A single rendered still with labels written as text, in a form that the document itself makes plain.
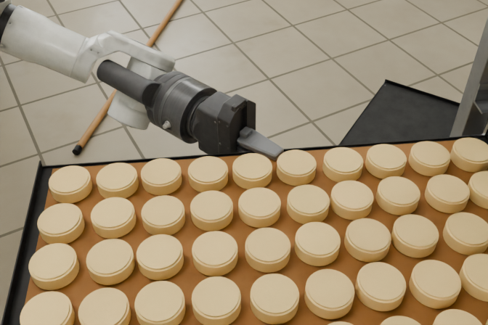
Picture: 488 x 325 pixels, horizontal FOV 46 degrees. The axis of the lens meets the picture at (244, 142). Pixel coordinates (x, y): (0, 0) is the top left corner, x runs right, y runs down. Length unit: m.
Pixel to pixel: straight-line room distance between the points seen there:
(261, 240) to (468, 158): 0.30
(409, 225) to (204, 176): 0.25
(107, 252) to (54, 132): 1.50
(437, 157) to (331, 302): 0.26
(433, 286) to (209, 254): 0.23
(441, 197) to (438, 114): 1.48
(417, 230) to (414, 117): 1.49
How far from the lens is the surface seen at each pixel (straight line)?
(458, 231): 0.69
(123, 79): 0.83
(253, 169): 0.72
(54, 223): 0.69
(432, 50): 2.57
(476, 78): 0.81
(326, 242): 0.65
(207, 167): 0.72
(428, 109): 2.20
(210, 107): 0.77
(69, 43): 0.87
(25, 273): 0.68
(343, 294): 0.61
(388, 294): 0.62
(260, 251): 0.63
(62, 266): 0.65
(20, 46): 0.88
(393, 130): 2.07
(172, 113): 0.80
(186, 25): 2.64
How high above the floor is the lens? 1.32
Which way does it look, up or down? 42 degrees down
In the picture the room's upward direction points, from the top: straight up
